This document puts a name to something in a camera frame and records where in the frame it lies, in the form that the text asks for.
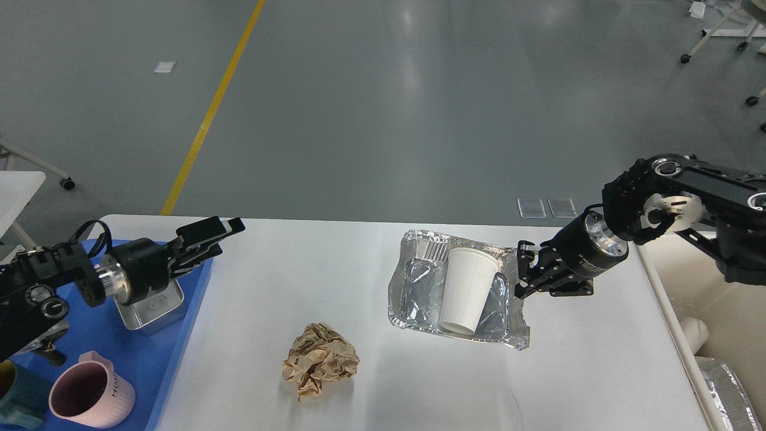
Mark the brown paper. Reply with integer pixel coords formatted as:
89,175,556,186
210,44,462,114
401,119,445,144
281,322,361,401

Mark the left clear floor plate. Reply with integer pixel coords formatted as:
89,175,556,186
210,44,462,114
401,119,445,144
517,198,547,219

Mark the pink ribbed mug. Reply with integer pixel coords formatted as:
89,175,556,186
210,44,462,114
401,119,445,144
47,350,136,429

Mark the aluminium foil tray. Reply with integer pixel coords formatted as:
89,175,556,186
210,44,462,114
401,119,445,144
388,229,530,350

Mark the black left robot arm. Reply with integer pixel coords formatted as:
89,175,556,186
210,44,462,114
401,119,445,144
1,216,245,365

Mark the clear floor plate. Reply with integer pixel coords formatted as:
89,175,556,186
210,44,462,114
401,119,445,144
517,198,547,219
547,198,578,218

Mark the white object in bin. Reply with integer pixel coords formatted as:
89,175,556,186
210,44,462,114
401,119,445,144
679,317,710,354

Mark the right clear floor plate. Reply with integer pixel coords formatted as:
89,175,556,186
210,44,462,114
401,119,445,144
547,198,578,218

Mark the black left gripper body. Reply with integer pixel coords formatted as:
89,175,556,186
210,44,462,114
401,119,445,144
99,238,171,306

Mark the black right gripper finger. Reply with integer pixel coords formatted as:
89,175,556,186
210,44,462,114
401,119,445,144
516,240,554,279
513,274,566,299

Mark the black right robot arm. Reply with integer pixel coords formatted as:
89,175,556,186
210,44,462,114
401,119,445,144
514,154,765,298

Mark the white side table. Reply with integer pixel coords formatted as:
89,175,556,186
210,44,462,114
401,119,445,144
1,141,75,251

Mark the white floor sticker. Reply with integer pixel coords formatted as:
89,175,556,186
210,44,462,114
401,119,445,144
153,61,176,74

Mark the blue plastic tray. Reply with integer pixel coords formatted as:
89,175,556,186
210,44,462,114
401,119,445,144
12,260,213,430

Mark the stainless steel rectangular container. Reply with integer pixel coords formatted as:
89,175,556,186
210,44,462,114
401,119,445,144
113,280,188,336

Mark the white wheeled cart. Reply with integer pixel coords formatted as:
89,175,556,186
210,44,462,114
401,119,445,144
673,1,764,140

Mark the beige plastic bin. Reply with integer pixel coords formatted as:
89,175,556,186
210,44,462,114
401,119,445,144
637,234,765,430

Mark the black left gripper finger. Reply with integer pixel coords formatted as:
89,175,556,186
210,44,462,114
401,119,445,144
168,216,246,256
174,243,223,279

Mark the foil tray in bin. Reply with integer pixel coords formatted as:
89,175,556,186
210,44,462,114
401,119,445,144
695,357,763,430

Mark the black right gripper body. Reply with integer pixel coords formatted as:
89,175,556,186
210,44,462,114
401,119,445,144
542,211,629,297

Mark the teal yellow cup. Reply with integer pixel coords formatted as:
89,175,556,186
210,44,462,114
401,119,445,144
1,360,52,430

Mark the white paper cup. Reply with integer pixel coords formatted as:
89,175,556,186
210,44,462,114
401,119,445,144
439,247,500,335

